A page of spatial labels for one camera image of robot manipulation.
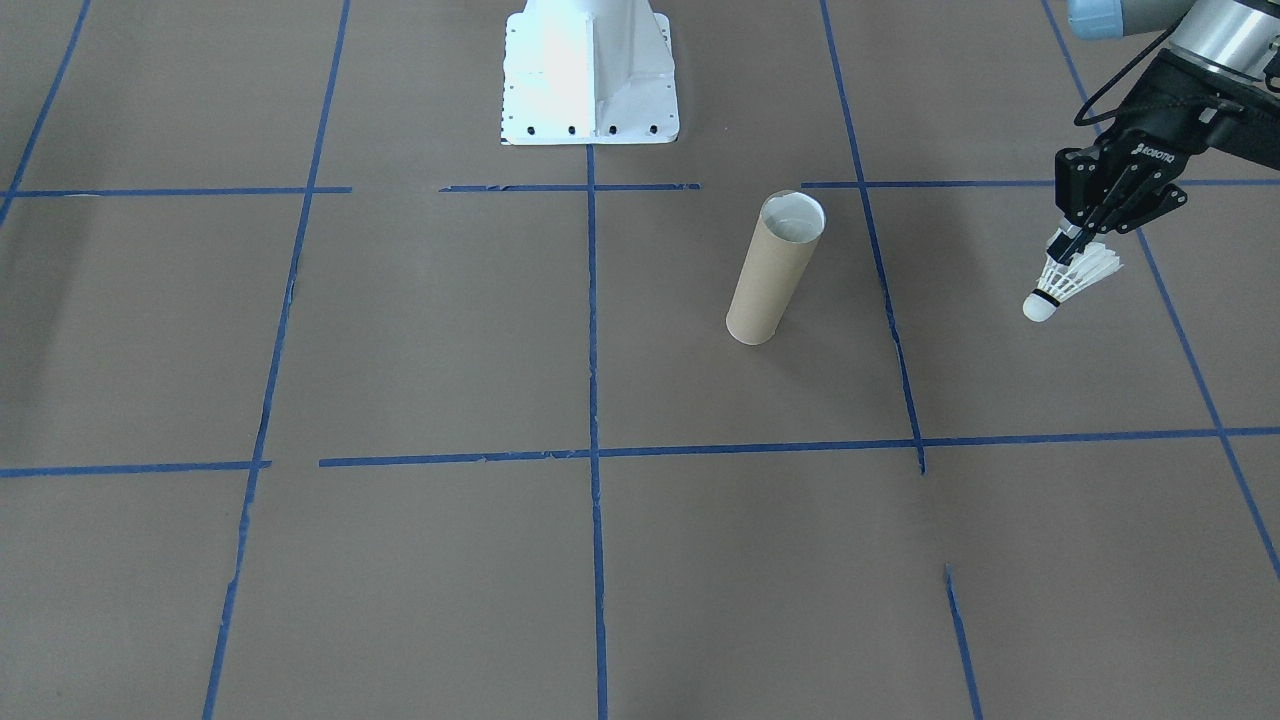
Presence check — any white feather shuttlecock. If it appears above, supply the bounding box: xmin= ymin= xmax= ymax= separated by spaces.
xmin=1022 ymin=238 xmax=1125 ymax=323

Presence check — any brown cardboard tube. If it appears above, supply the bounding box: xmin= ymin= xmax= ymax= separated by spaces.
xmin=725 ymin=190 xmax=828 ymax=347

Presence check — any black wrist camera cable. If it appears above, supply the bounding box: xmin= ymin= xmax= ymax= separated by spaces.
xmin=1073 ymin=30 xmax=1181 ymax=129

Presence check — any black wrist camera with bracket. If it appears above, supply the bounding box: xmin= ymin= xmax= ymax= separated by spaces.
xmin=1198 ymin=88 xmax=1280 ymax=173

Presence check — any white robot pedestal with plate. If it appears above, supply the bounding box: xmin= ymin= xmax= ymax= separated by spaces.
xmin=500 ymin=0 xmax=682 ymax=147

